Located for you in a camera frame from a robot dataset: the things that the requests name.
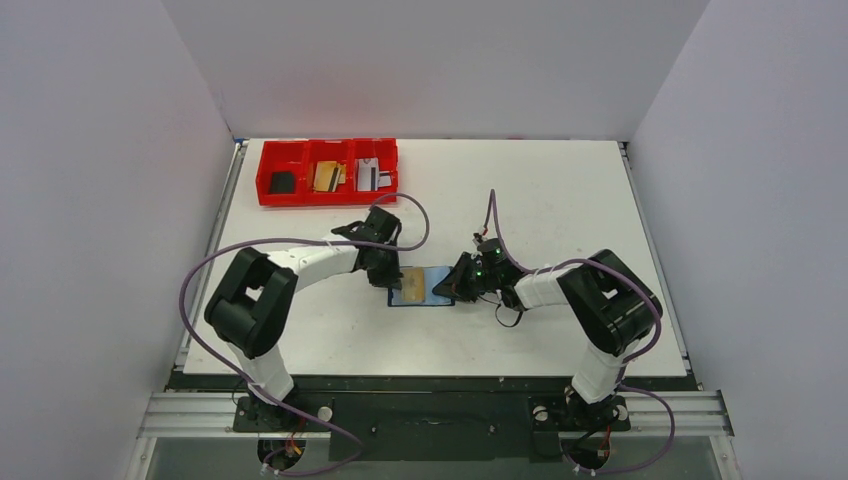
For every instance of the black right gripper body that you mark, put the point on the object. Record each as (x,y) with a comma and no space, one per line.
(465,283)

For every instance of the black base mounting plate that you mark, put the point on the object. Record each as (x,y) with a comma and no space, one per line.
(413,418)

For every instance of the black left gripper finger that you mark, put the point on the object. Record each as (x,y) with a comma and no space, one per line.
(395,275)
(381,277)

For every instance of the aluminium frame rail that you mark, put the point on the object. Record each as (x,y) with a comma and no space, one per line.
(212,415)

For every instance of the red three-compartment bin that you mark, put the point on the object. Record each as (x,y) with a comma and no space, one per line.
(301,156)

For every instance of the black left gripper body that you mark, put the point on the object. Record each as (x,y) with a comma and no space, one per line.
(385,255)

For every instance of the navy blue card holder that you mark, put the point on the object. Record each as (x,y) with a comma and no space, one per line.
(433,274)

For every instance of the black card in bin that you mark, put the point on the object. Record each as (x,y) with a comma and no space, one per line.
(283,183)

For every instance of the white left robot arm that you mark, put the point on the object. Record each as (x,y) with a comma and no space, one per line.
(251,304)

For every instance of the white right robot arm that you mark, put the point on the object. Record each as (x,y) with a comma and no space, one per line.
(619,315)

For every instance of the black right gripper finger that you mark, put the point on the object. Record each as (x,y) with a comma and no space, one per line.
(463,272)
(466,293)

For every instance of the silver cards in bin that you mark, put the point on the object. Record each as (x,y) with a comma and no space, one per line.
(370,177)

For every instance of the gold cards in bin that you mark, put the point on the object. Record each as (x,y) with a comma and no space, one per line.
(328,176)

